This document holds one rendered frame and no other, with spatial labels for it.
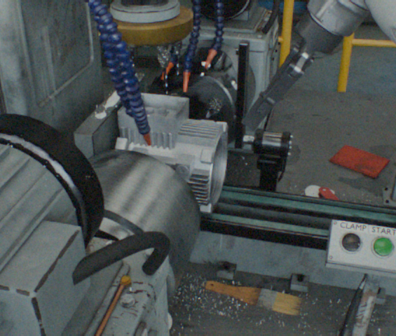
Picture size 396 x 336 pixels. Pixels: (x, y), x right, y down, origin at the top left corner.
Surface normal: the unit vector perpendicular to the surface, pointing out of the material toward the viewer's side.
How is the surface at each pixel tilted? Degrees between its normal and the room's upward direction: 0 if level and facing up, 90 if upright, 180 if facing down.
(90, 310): 0
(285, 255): 90
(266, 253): 90
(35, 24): 90
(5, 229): 49
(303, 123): 0
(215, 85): 90
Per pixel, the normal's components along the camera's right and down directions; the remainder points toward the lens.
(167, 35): 0.53, 0.44
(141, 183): 0.40, -0.72
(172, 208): 0.75, -0.44
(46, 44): 0.97, 0.14
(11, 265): 0.00, -0.85
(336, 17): -0.26, 0.51
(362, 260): -0.15, -0.39
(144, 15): 0.07, 0.53
